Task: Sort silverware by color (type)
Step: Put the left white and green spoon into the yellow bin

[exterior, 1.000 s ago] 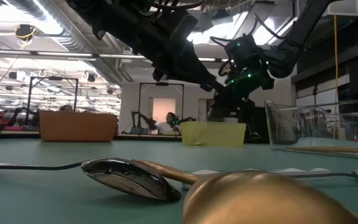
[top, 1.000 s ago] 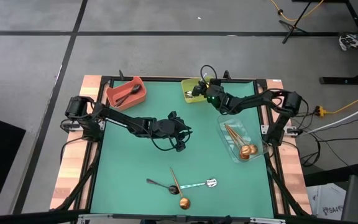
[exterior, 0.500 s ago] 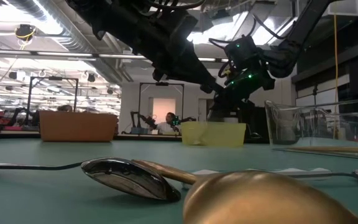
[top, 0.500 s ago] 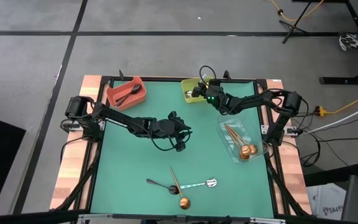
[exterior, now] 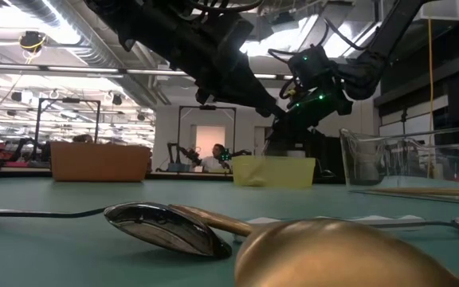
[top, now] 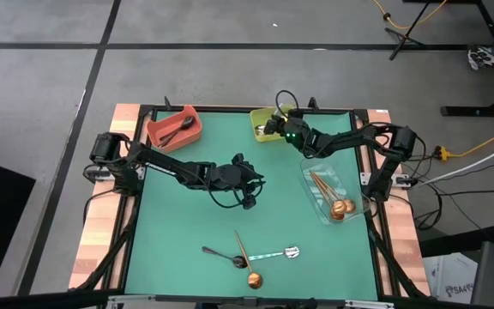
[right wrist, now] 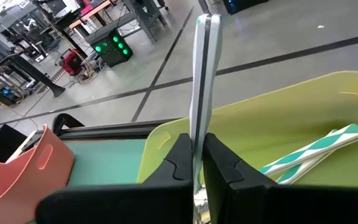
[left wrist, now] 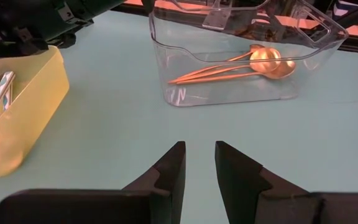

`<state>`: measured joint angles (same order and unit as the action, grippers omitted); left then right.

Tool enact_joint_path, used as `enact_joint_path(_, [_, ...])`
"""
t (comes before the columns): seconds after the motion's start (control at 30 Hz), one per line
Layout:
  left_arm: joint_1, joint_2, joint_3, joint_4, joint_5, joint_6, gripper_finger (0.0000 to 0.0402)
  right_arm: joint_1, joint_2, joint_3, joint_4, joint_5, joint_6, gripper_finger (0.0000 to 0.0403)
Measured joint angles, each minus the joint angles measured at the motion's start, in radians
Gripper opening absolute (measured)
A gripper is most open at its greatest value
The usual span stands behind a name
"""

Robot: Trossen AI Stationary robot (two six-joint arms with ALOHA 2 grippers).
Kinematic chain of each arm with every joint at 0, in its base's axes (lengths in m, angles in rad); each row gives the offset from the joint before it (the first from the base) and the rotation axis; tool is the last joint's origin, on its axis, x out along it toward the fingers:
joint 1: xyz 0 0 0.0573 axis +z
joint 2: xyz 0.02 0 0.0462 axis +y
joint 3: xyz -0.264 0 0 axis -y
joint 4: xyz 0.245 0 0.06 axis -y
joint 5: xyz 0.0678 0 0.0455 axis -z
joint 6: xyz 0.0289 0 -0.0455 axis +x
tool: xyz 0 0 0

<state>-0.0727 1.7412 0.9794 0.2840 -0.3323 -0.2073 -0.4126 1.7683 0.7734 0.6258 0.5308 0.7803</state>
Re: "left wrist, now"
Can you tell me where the yellow-green plastic bin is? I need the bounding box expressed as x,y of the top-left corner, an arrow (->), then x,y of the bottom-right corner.
0,45 -> 70,178

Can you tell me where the copper spoon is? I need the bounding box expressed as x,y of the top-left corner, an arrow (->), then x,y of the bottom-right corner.
178,44 -> 265,78
175,60 -> 297,86
168,47 -> 282,85

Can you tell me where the clear plastic bin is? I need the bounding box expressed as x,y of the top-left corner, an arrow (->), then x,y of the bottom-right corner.
149,0 -> 350,108

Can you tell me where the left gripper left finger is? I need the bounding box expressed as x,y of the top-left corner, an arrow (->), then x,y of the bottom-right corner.
0,141 -> 187,224

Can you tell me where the green table mat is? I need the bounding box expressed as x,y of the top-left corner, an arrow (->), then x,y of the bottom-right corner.
0,9 -> 358,224

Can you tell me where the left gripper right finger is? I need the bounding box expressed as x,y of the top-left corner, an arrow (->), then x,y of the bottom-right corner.
214,141 -> 358,224

